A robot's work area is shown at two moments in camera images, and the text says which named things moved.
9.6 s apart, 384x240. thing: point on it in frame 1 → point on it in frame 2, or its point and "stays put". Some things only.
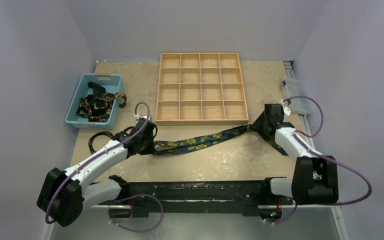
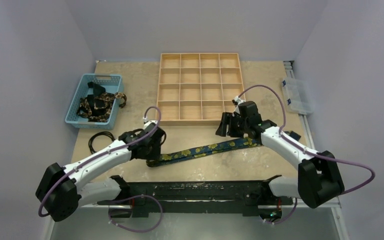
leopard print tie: [102, 106] stays put
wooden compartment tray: [200, 89] stays put
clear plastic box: [291, 88] stays put
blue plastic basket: [112, 83] stays put
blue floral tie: [171, 146] → [202, 150]
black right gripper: [259, 124] → [230, 124]
